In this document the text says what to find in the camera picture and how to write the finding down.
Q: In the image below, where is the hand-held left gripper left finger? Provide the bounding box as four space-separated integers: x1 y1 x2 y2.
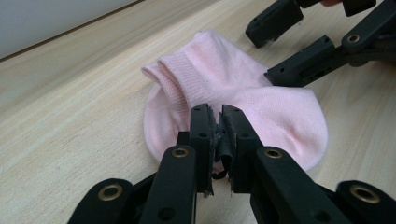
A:
177 103 217 198

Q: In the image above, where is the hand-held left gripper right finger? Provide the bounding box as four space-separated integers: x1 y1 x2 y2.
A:
214 104 265 194

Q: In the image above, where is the pink sock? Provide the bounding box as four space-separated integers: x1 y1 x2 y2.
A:
157 29 329 173
140 64 191 164

